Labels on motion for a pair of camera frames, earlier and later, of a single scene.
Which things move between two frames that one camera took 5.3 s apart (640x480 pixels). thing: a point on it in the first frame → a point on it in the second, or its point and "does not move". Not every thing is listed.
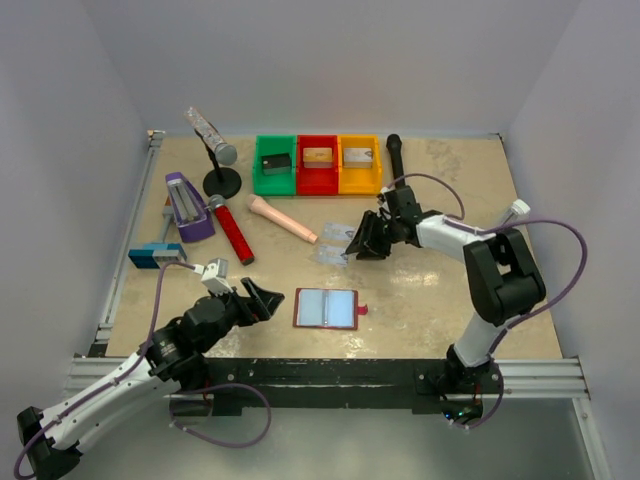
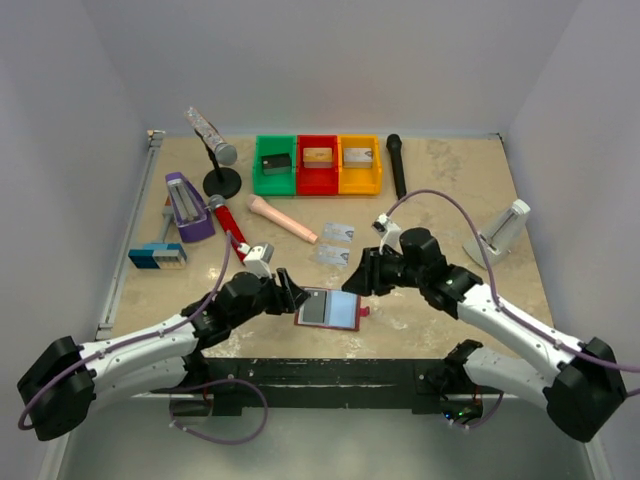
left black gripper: x=248 y=304 → x=284 y=291
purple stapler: x=193 y=219 does not move
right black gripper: x=383 y=232 → x=373 y=273
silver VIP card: x=332 y=254 does not move
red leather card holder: x=324 y=308 does not move
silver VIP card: x=337 y=231 does not move
